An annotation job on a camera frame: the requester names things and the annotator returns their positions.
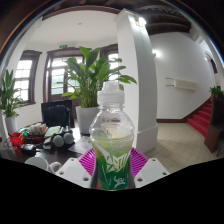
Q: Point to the white ceramic mug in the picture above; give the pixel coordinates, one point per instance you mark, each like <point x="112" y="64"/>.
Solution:
<point x="38" y="162"/>

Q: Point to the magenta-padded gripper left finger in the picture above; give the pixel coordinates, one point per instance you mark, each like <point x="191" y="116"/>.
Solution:
<point x="73" y="171"/>

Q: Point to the plant on cabinet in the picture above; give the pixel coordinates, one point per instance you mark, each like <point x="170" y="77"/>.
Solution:
<point x="216" y="91"/>

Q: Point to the dark wooden glazed door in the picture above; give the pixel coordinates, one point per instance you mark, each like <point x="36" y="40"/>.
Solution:
<point x="55" y="80"/>

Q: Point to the dark-framed window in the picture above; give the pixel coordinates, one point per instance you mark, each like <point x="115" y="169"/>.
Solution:
<point x="24" y="76"/>
<point x="113" y="58"/>

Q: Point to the dark wooden cabinet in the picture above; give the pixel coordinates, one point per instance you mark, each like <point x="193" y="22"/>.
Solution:
<point x="215" y="126"/>

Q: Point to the green exit sign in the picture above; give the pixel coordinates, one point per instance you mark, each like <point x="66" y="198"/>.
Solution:
<point x="63" y="45"/>

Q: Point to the printed paper brochure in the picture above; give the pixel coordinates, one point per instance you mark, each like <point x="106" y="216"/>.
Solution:
<point x="81" y="144"/>

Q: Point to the snack bag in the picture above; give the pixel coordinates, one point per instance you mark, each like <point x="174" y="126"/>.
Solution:
<point x="37" y="128"/>

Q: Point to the small potted green plant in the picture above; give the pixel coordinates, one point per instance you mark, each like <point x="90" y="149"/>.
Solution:
<point x="10" y="125"/>

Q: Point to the pillar-mounted lamp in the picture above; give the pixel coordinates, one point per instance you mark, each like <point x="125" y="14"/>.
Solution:
<point x="140" y="21"/>

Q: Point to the green notebook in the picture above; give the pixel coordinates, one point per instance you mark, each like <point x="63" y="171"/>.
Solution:
<point x="52" y="131"/>

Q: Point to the black office chair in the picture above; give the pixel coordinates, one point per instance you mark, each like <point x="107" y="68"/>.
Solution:
<point x="56" y="115"/>

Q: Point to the grey over-ear headphones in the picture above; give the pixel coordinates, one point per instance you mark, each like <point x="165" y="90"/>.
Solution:
<point x="60" y="140"/>

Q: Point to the flat black device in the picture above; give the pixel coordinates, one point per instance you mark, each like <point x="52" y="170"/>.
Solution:
<point x="28" y="148"/>

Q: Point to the clear green-label drink bottle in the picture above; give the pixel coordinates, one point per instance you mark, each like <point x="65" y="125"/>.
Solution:
<point x="112" y="143"/>

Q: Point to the red carpeted staircase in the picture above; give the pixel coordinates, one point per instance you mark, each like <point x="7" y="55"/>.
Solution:
<point x="200" y="120"/>

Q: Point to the large potted green plant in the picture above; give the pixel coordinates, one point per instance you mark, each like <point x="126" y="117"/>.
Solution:
<point x="85" y="118"/>

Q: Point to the glowing wall lamp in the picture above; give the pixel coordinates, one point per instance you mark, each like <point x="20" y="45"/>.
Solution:
<point x="156" y="53"/>

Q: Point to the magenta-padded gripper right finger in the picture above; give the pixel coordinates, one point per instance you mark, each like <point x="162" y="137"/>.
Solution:
<point x="151" y="171"/>

